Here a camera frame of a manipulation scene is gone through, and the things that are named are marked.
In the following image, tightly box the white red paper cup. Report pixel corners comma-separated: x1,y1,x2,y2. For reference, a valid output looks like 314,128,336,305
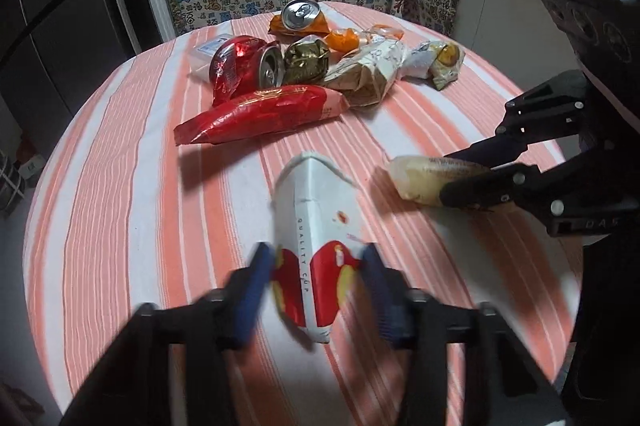
270,153,363,346

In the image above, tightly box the white paper bag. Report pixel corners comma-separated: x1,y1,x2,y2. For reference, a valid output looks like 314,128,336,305
320,37,408,108

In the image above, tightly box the green gold foil wrapper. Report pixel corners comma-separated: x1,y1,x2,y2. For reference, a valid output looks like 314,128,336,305
283,35,331,86

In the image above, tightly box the beige plastic food packet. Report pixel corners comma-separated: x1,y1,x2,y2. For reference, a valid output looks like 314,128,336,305
384,155,493,207

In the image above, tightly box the small orange wrapper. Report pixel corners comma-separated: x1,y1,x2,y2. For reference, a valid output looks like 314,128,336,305
325,28,361,53

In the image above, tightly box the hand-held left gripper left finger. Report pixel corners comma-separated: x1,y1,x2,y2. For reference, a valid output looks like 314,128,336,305
60,242,276,426

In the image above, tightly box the dark refrigerator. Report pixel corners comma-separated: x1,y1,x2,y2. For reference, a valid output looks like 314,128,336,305
0,0,143,122

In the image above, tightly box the white wire rack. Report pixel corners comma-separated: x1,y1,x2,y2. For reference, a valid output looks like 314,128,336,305
0,151,28,219

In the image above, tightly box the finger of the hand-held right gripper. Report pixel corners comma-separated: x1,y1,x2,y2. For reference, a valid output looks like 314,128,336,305
444,70,591,169
439,145,632,237

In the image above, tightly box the crushed orange drink can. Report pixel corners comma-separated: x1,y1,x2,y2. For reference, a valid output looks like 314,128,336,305
269,0,332,38

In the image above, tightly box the white yellow snack wrapper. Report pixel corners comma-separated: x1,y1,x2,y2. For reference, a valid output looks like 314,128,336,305
402,40,466,91

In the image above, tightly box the red foil snack bag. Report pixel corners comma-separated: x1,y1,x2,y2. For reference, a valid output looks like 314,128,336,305
173,85,350,147

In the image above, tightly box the orange white striped tablecloth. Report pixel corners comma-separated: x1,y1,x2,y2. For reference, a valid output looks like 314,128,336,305
22,1,586,426

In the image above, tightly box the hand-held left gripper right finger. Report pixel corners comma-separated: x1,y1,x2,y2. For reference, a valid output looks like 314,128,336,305
361,243,568,426

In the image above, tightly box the clear orange plastic wrapper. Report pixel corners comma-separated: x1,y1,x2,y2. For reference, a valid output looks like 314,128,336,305
361,24,405,44

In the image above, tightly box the crushed red drink can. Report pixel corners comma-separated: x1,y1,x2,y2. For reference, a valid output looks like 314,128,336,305
210,35,286,107

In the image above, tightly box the clear plastic box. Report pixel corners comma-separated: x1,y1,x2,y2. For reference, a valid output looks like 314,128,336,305
189,34,236,83

